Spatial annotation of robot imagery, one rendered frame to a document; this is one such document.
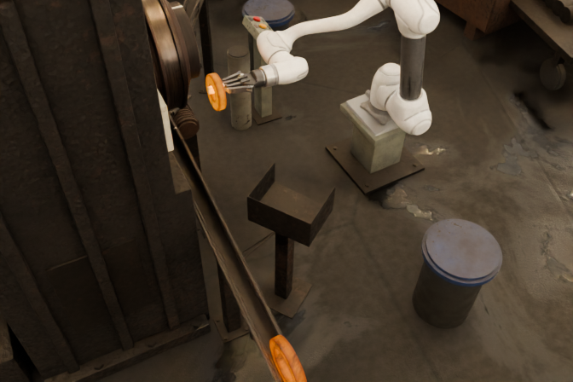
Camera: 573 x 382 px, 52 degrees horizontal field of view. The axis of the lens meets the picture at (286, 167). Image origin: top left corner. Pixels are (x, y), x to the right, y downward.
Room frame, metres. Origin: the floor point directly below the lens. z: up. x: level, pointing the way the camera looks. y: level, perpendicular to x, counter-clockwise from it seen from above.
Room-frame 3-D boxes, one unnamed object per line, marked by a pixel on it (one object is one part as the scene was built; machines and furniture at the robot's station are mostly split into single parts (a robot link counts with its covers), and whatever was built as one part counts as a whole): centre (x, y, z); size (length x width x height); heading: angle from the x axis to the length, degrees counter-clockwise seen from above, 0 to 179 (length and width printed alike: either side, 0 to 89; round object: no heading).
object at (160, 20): (1.77, 0.48, 1.11); 0.47 x 0.06 x 0.47; 28
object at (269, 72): (1.99, 0.09, 0.83); 0.09 x 0.06 x 0.09; 28
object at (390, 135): (2.34, -0.49, 0.33); 0.32 x 0.32 x 0.04; 30
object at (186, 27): (1.81, 0.40, 1.11); 0.28 x 0.06 x 0.28; 28
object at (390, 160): (2.34, -0.49, 0.16); 0.40 x 0.40 x 0.31; 30
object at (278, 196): (1.45, -0.02, 0.36); 0.26 x 0.20 x 0.72; 63
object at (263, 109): (2.71, 0.15, 0.31); 0.24 x 0.16 x 0.62; 28
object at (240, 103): (2.60, 0.27, 0.26); 0.12 x 0.12 x 0.52
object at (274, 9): (3.19, 0.14, 0.22); 0.32 x 0.32 x 0.43
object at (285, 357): (0.81, -0.02, 0.65); 0.18 x 0.03 x 0.18; 31
